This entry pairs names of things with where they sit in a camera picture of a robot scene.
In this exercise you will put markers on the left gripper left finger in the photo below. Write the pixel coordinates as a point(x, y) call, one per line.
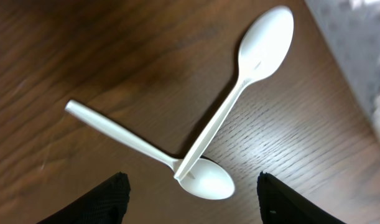
point(106, 203)

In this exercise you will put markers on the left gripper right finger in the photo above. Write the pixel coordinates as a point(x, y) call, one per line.
point(280, 204)

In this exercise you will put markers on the white spoon pointing down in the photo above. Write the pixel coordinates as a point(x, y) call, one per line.
point(206, 179)

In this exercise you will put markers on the white spoon diagonal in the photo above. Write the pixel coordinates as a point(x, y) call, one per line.
point(261, 52)

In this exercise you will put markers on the clear plastic basket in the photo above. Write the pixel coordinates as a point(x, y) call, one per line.
point(351, 29)

